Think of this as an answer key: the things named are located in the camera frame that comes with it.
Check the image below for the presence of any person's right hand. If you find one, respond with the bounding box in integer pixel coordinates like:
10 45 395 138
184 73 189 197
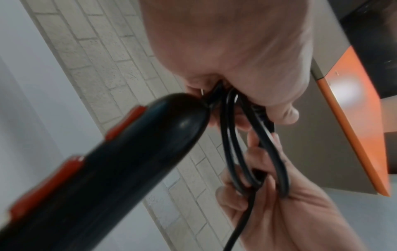
215 124 368 251

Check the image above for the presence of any person's left hand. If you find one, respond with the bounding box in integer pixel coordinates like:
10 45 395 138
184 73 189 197
138 0 314 133

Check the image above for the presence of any black power cord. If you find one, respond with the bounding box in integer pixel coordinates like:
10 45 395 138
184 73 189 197
200 82 291 251

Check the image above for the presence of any black hair dryer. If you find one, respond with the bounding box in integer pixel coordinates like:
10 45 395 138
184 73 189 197
0 92 210 251

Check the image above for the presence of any orange overhead panel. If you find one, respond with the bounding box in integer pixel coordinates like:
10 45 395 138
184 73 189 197
316 45 391 197

